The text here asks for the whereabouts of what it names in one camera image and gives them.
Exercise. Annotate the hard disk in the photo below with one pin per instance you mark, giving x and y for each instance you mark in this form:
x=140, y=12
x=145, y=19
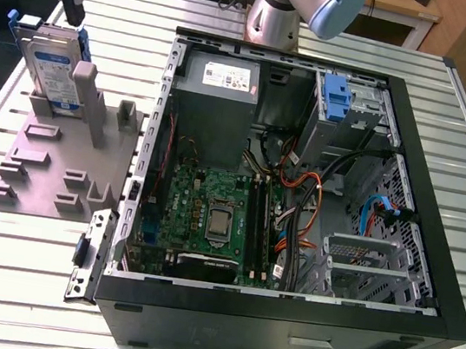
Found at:
x=53, y=73

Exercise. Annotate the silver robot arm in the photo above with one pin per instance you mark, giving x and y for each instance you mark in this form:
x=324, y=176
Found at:
x=273, y=22

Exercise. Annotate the metal disk bay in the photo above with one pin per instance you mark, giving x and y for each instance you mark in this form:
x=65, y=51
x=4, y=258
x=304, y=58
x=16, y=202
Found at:
x=376, y=271

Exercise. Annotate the grey parts rack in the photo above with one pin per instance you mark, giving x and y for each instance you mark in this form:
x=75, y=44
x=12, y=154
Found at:
x=53, y=174

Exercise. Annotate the grey power supply unit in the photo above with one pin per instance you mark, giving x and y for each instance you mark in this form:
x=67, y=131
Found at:
x=209, y=127

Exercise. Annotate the green motherboard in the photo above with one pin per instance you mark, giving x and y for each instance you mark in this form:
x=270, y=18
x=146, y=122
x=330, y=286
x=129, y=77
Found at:
x=187, y=185

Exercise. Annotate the silver CPU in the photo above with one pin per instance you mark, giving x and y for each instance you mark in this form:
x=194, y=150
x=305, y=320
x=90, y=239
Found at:
x=220, y=222

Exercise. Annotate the blue drive bay latch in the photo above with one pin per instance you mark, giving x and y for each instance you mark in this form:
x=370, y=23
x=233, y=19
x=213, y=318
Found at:
x=336, y=98

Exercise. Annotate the CPU socket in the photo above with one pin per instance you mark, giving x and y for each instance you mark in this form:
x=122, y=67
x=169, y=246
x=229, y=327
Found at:
x=216, y=244

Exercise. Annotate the black RAM slot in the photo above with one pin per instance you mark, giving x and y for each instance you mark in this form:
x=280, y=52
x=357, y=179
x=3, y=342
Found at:
x=266, y=228
x=255, y=226

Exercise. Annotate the black graphics card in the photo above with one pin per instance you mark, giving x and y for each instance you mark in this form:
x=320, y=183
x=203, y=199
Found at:
x=201, y=266

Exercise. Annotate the grey metal drive cage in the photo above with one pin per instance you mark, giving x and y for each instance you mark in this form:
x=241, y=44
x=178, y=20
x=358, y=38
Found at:
x=353, y=131

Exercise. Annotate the black PC case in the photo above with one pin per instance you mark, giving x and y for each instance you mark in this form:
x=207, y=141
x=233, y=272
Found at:
x=236, y=328

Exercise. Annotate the grey expansion slot bracket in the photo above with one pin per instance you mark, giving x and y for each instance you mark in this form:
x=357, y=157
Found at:
x=94, y=250

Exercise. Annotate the wooden desk white frame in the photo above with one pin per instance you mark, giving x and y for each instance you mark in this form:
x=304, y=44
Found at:
x=407, y=5

